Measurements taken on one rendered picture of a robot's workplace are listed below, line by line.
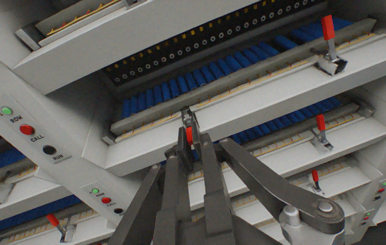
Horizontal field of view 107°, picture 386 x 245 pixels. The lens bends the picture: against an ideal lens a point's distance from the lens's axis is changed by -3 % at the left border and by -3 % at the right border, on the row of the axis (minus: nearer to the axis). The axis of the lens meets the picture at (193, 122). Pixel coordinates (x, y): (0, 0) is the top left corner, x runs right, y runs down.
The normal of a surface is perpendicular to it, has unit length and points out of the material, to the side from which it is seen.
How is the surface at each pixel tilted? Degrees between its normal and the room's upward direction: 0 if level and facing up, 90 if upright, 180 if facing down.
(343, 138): 19
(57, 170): 90
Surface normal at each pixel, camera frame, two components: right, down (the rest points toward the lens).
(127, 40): 0.23, 0.71
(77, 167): 0.12, 0.48
